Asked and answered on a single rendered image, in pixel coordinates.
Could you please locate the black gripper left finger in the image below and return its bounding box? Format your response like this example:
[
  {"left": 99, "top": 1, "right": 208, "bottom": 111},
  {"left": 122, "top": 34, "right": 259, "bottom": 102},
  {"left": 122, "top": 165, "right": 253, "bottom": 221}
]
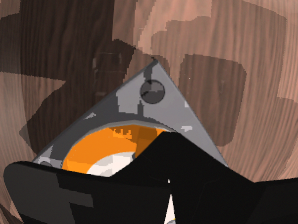
[{"left": 3, "top": 131, "right": 173, "bottom": 224}]

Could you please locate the orange round plate with holes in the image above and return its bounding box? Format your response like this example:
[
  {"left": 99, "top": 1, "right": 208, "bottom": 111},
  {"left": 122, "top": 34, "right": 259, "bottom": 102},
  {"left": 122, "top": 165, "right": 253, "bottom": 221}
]
[{"left": 61, "top": 120, "right": 176, "bottom": 176}]

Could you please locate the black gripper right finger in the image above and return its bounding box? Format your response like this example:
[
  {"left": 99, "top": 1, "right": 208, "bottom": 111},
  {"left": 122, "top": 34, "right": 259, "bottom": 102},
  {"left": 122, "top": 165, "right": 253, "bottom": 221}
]
[{"left": 169, "top": 131, "right": 298, "bottom": 224}]

